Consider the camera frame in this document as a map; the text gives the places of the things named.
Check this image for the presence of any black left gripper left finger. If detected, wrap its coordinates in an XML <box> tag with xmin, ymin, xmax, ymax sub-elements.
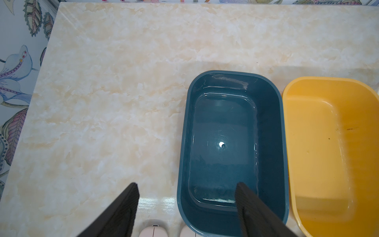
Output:
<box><xmin>79</xmin><ymin>183</ymin><xmax>140</xmax><ymax>237</ymax></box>

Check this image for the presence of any pink mouse middle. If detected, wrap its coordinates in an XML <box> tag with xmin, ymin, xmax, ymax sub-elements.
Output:
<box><xmin>179</xmin><ymin>225</ymin><xmax>197</xmax><ymax>237</ymax></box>

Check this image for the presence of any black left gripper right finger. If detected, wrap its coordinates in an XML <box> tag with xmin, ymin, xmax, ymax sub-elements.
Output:
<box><xmin>235</xmin><ymin>182</ymin><xmax>295</xmax><ymax>237</ymax></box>

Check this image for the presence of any yellow storage box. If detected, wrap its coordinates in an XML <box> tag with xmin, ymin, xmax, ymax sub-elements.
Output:
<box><xmin>282</xmin><ymin>77</ymin><xmax>379</xmax><ymax>237</ymax></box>

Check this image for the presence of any dark teal storage box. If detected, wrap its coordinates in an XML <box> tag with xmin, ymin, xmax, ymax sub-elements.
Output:
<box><xmin>177</xmin><ymin>71</ymin><xmax>289</xmax><ymax>237</ymax></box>

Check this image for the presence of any pink mouse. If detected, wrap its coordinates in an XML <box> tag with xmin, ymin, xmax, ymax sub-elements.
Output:
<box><xmin>139</xmin><ymin>225</ymin><xmax>168</xmax><ymax>237</ymax></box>
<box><xmin>179</xmin><ymin>225</ymin><xmax>197</xmax><ymax>237</ymax></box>

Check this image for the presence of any pink mouse far left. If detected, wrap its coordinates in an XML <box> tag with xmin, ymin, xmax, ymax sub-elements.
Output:
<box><xmin>139</xmin><ymin>225</ymin><xmax>168</xmax><ymax>237</ymax></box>

